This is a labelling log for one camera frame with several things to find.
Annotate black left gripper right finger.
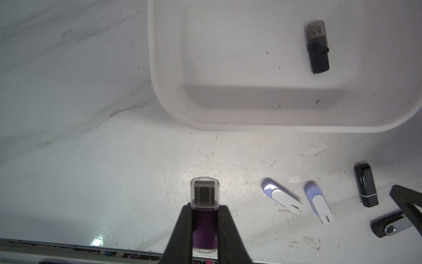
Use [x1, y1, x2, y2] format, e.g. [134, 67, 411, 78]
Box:
[217, 205, 253, 264]

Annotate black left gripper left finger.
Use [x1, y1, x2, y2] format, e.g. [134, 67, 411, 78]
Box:
[158, 203, 193, 264]

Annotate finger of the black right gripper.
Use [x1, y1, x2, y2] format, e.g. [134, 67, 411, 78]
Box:
[390, 185, 422, 235]

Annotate black swivel usb drive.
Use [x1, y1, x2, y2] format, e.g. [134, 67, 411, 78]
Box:
[370, 211, 413, 238]

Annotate glossy black usb drive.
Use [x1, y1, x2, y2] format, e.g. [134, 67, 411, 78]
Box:
[354, 163, 379, 207]

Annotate purple usb drive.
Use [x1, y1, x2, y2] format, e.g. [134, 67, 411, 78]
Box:
[191, 177, 220, 253]

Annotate white blue usb drive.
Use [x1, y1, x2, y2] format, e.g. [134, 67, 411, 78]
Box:
[262, 180, 302, 218]
[304, 182, 333, 226]

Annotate white plastic storage box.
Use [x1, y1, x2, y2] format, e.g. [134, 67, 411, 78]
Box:
[147, 1, 422, 133]

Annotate black clear-cap usb drive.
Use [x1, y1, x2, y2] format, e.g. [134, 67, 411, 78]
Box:
[304, 20, 330, 74]

